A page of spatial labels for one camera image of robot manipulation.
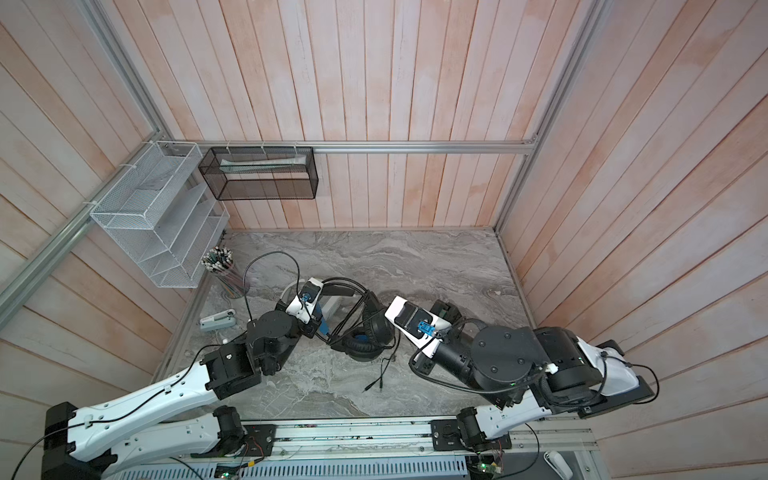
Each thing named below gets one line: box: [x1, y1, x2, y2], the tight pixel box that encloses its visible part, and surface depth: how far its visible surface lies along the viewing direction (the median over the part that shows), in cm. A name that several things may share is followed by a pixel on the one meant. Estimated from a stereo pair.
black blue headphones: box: [321, 277, 394, 362], surface depth 67 cm
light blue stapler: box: [199, 309, 237, 331], surface depth 95 cm
